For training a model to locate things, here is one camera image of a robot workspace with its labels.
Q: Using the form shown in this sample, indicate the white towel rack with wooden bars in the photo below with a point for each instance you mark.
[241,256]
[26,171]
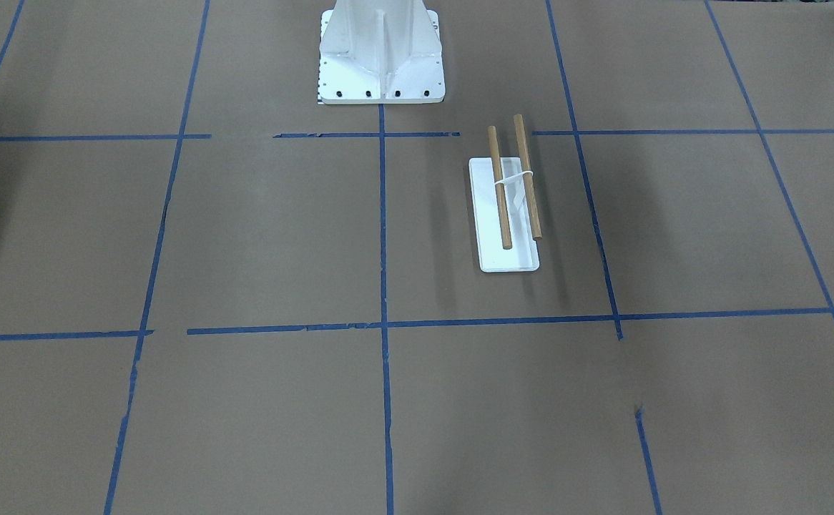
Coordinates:
[505,208]

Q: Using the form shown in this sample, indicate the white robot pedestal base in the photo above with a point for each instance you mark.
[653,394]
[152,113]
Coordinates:
[380,52]

